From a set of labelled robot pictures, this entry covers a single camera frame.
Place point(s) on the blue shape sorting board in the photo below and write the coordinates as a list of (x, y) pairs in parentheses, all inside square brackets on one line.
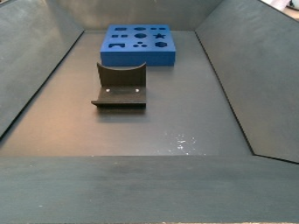
[(135, 44)]

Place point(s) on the black curved holder stand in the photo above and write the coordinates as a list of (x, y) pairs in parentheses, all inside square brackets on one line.
[(121, 87)]

